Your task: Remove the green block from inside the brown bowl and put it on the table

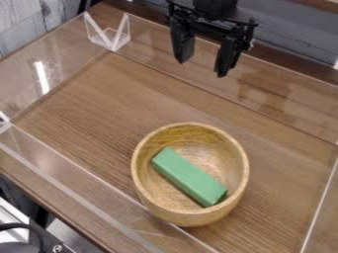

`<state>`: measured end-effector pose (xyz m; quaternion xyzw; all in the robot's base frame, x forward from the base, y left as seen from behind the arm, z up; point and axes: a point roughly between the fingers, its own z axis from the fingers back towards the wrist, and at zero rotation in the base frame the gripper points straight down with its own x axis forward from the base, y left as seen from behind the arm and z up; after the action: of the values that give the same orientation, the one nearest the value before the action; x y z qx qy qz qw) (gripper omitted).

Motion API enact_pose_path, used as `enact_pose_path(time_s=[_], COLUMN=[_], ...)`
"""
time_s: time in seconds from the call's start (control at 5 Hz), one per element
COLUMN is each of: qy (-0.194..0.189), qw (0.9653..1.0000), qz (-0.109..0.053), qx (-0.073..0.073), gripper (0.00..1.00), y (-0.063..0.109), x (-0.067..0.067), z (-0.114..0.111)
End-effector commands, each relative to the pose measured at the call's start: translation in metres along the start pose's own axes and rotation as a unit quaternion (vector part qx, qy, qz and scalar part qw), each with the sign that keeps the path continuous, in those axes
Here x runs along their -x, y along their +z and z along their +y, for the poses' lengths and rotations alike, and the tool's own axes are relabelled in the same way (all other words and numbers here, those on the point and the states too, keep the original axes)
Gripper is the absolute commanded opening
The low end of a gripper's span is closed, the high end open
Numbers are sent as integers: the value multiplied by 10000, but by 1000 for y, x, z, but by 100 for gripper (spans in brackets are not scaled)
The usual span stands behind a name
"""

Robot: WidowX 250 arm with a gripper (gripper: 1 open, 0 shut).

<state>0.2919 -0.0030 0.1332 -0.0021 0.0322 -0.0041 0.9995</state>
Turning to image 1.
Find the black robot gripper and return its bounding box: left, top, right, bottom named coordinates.
left=167, top=0, right=259, bottom=77

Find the green rectangular block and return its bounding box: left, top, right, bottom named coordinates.
left=152, top=147, right=228, bottom=208

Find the light wooden bowl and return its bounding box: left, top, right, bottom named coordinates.
left=131, top=123, right=250, bottom=227

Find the clear acrylic tray enclosure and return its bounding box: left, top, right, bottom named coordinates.
left=0, top=7, right=338, bottom=253

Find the black metal bracket with bolt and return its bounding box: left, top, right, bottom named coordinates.
left=29, top=220, right=75, bottom=253

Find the black cable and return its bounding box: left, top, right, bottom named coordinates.
left=0, top=222, right=48, bottom=253

